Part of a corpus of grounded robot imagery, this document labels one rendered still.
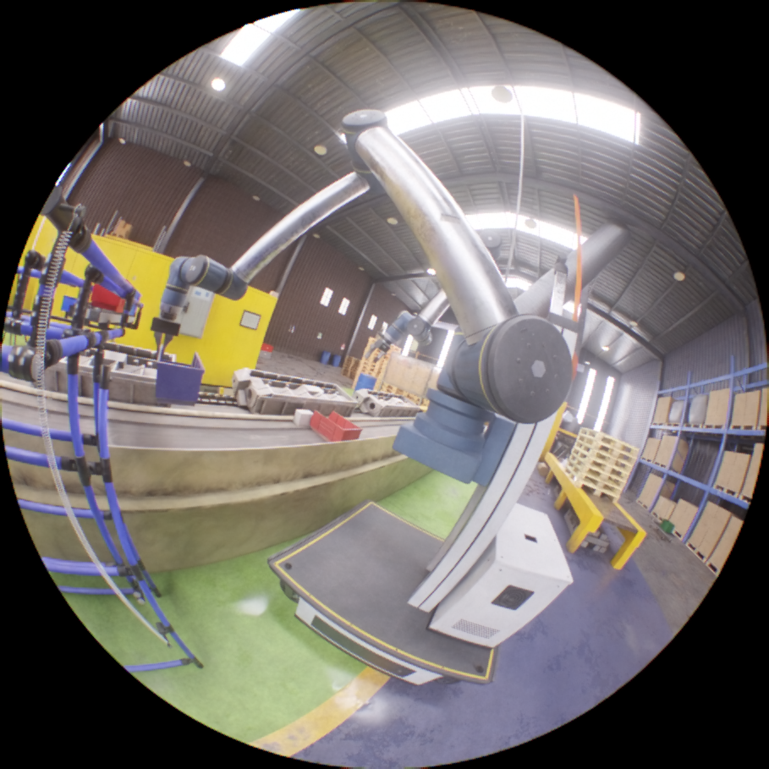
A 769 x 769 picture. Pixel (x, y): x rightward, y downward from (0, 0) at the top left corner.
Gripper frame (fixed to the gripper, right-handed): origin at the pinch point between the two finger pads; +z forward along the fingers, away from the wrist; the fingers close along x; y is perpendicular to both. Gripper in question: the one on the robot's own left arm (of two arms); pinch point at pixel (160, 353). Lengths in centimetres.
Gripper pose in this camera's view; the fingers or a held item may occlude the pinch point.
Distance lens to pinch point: 106.9
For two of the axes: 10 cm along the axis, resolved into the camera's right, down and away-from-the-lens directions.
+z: -3.4, 9.4, 0.8
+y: -7.7, -3.2, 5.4
